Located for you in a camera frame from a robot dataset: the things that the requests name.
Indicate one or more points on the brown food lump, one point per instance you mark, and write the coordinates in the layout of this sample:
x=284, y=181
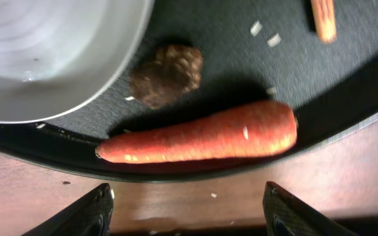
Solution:
x=174, y=71

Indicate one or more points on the grey plate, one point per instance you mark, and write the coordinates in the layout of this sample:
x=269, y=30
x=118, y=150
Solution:
x=56, y=56

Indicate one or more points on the wooden chopstick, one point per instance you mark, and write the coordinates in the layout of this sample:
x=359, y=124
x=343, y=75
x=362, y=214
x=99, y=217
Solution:
x=324, y=20

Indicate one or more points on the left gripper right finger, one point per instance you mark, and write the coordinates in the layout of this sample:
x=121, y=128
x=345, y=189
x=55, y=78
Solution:
x=287, y=215

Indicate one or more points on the orange carrot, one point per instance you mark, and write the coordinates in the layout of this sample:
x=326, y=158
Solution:
x=258, y=129

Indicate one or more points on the round black serving tray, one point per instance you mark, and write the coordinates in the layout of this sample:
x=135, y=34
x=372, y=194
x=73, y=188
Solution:
x=252, y=50

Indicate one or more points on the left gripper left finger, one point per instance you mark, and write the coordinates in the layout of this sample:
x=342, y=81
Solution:
x=88, y=216

